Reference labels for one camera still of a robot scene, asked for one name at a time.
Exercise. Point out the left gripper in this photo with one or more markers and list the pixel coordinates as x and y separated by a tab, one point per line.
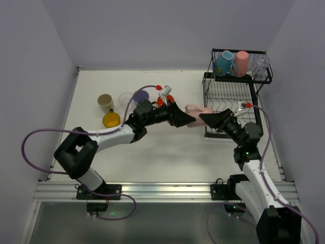
171	115

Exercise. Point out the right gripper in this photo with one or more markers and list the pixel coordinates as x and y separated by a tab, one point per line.
225	121

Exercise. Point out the pink ceramic mug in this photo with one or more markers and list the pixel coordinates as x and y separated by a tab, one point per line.
195	111

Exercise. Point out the orange mug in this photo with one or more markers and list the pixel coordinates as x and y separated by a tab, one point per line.
159	102

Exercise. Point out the lavender cup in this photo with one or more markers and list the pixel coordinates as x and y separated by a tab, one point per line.
141	95

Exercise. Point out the clear glass cup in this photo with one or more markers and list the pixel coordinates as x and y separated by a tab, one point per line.
124	98

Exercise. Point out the yellow mug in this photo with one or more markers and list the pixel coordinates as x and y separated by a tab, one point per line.
111	119

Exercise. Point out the beige cup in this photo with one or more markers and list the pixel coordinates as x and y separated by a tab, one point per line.
106	103

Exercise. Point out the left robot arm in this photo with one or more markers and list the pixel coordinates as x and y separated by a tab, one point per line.
77	151

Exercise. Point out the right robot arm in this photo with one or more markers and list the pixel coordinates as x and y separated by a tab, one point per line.
276	221

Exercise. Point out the black dish rack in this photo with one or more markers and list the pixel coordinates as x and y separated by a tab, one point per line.
225	92

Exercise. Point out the clear glass upper rack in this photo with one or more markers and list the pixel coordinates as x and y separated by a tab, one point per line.
259	65

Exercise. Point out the blue mug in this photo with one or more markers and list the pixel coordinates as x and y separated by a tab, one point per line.
225	64

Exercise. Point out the pink tumbler cup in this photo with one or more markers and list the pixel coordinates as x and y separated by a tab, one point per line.
241	61

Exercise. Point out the right control box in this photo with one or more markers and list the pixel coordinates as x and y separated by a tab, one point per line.
237	210

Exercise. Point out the control box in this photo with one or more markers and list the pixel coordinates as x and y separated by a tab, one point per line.
237	210
95	209

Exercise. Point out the left control box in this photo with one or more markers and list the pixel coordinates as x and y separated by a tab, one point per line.
95	209

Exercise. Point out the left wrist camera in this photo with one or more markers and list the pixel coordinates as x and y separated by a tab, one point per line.
164	92

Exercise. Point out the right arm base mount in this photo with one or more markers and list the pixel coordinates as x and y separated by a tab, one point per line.
223	191

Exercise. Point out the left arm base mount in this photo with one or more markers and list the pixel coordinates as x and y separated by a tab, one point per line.
108	189

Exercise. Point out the aluminium mounting rail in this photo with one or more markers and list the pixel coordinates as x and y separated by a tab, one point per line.
142	192

